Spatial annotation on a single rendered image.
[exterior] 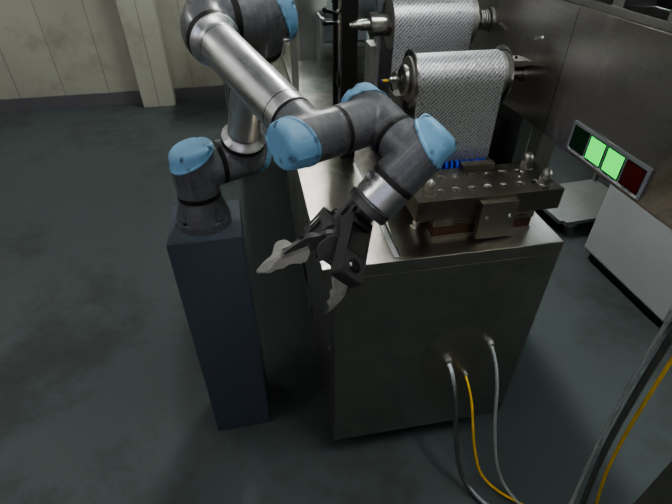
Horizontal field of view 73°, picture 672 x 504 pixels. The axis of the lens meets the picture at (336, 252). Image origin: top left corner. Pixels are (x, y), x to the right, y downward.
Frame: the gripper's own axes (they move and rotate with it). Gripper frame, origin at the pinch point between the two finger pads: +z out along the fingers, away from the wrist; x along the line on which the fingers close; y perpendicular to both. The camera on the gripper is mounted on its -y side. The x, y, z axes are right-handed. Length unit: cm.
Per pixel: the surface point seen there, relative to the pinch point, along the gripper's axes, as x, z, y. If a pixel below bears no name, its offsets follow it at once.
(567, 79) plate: -37, -66, 39
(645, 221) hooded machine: -169, -79, 94
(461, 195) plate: -38, -30, 37
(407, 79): -14, -42, 56
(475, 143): -41, -43, 54
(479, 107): -34, -50, 53
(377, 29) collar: -7, -48, 81
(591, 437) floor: -155, 1, 26
